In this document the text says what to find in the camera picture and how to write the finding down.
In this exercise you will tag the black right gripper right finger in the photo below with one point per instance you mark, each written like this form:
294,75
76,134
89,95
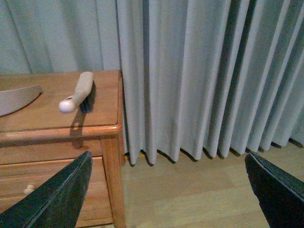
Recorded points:
280,195

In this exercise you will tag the wooden nightstand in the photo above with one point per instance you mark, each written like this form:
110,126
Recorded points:
38,141

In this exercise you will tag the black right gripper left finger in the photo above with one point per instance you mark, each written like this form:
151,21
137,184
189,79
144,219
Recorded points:
57,202

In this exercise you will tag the white hand brush black bristles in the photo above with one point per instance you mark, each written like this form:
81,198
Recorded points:
83,96

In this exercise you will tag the light grey curtain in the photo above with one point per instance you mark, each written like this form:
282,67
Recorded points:
214,75

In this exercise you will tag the wooden drawer knob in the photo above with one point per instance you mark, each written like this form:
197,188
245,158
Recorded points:
29,189

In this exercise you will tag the white plastic dustpan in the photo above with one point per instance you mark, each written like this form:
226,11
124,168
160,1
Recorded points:
16,99

